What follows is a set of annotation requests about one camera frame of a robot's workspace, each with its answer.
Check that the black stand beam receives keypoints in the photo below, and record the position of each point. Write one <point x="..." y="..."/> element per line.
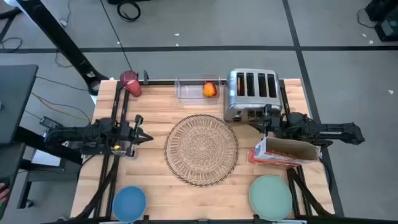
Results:
<point x="62" y="40"/>

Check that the red faceted plastic cup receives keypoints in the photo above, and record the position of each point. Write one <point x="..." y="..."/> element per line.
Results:
<point x="132" y="84"/>

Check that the clear drinking glass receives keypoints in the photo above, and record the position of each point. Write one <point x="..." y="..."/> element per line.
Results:
<point x="126" y="152"/>

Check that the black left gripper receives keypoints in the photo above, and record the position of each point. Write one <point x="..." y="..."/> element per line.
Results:
<point x="129" y="133"/>

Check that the dark desk top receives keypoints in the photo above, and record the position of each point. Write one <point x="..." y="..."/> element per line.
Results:
<point x="15" y="99"/>

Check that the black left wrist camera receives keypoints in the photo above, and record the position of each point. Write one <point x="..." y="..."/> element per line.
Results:
<point x="138" y="122"/>

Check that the silver four-slot toaster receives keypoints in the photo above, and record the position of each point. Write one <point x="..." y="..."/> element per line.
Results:
<point x="253" y="104"/>

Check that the brown bread slice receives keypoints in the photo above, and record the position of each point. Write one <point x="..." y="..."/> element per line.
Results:
<point x="240" y="85"/>

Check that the blue bowl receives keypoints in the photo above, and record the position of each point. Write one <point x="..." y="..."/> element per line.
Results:
<point x="129" y="203"/>

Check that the cereal box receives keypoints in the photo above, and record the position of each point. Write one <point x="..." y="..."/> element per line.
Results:
<point x="289" y="151"/>

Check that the black power adapter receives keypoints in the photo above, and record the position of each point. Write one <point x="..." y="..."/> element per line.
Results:
<point x="51" y="122"/>

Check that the round woven placemat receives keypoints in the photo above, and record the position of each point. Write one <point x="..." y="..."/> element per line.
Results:
<point x="201" y="150"/>

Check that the clear plastic container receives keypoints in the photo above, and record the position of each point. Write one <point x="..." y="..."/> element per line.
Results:
<point x="189" y="90"/>

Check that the red yellow apple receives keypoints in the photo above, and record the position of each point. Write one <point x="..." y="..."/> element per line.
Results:
<point x="210" y="89"/>

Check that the person's hand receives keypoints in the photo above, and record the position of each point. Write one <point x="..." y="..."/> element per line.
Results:
<point x="3" y="193"/>

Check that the dark equipment on floor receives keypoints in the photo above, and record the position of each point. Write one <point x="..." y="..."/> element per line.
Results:
<point x="385" y="28"/>

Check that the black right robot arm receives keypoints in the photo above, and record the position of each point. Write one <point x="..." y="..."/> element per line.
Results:
<point x="335" y="130"/>

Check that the green plate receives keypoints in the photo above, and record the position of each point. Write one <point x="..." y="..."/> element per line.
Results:
<point x="270" y="198"/>

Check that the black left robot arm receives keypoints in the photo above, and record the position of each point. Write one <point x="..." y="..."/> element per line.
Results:
<point x="93" y="133"/>

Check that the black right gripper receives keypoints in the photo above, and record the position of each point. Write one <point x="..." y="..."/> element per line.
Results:
<point x="277" y="124"/>

